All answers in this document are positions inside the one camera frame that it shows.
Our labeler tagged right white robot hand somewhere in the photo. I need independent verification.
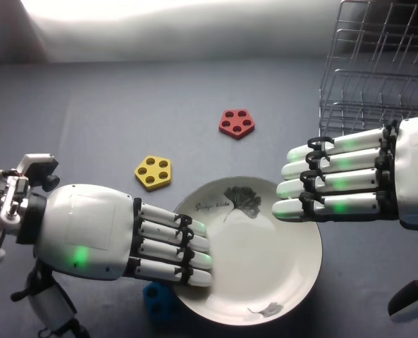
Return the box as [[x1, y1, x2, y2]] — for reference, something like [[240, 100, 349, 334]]
[[271, 115, 418, 321]]

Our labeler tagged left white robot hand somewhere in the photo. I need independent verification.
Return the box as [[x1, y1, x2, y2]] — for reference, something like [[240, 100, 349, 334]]
[[11, 182, 214, 338]]

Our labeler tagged white plate leaf-printed rim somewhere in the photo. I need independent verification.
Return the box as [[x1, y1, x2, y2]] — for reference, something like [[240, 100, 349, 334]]
[[173, 175, 324, 323]]

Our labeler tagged yellow pentagon block with holes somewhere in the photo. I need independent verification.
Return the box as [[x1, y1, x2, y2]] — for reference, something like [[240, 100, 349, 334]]
[[134, 156, 173, 193]]

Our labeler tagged blue pentagon block with holes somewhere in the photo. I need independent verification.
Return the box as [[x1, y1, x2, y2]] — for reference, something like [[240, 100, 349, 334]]
[[142, 281, 181, 323]]

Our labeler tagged grey table cloth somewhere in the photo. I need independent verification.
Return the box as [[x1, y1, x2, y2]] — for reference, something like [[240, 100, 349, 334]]
[[0, 61, 418, 338]]

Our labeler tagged red pentagon block with holes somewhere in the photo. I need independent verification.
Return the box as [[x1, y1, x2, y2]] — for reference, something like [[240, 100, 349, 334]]
[[218, 109, 257, 141]]

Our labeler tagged black wrist camera white mount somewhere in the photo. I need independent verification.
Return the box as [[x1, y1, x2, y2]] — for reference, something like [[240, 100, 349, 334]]
[[17, 153, 61, 193]]

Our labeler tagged metal wire dish rack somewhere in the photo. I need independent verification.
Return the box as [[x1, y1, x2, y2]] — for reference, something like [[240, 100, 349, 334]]
[[319, 0, 418, 138]]

